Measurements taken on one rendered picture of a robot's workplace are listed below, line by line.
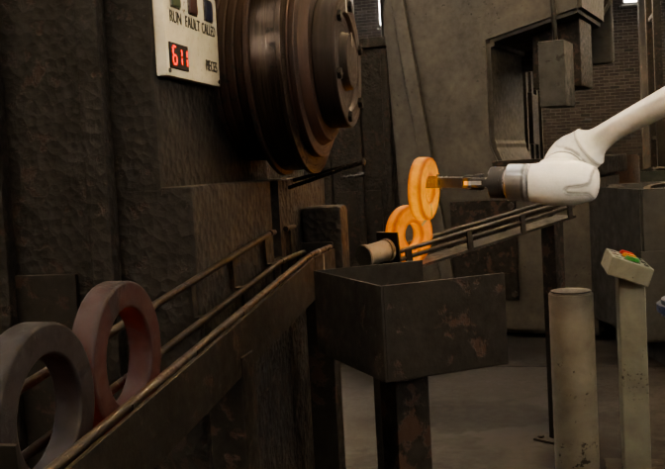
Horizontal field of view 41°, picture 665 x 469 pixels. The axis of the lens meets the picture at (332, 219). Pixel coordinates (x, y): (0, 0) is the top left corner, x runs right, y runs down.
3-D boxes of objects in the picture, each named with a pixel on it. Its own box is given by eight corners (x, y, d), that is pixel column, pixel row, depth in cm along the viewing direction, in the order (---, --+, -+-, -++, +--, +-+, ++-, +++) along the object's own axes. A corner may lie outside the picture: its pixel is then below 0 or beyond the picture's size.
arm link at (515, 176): (533, 201, 216) (509, 200, 218) (534, 162, 215) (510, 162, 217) (525, 203, 207) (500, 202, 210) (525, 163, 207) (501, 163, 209)
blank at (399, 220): (401, 276, 236) (411, 276, 234) (376, 230, 229) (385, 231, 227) (430, 237, 245) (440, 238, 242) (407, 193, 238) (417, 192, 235)
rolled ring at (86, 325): (153, 265, 116) (130, 266, 117) (85, 302, 98) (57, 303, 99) (168, 402, 119) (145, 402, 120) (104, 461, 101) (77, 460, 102)
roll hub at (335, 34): (315, 126, 180) (307, -16, 178) (344, 130, 207) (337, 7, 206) (342, 124, 179) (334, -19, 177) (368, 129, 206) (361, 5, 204)
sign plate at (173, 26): (156, 75, 152) (149, -33, 151) (211, 87, 177) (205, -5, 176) (169, 74, 151) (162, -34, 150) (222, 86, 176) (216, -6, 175)
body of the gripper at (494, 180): (502, 199, 210) (463, 198, 214) (510, 197, 218) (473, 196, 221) (502, 166, 209) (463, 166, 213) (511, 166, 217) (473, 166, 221)
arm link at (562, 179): (526, 212, 209) (538, 192, 220) (596, 214, 202) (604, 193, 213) (524, 168, 205) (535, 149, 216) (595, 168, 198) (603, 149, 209)
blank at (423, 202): (405, 161, 214) (419, 161, 213) (426, 152, 228) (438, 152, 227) (408, 226, 217) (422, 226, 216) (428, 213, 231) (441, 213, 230)
